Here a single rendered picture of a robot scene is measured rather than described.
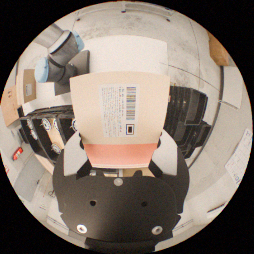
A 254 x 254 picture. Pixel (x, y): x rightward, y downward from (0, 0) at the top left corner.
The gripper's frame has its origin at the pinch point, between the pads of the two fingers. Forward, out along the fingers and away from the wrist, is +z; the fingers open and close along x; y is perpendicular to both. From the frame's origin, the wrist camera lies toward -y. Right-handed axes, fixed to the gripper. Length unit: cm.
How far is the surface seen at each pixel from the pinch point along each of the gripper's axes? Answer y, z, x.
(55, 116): 3.0, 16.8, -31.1
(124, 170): 63, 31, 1
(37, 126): 9, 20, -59
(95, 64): -21.8, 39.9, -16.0
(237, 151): 62, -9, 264
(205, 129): 38, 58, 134
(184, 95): -4, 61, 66
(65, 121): 7.8, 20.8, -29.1
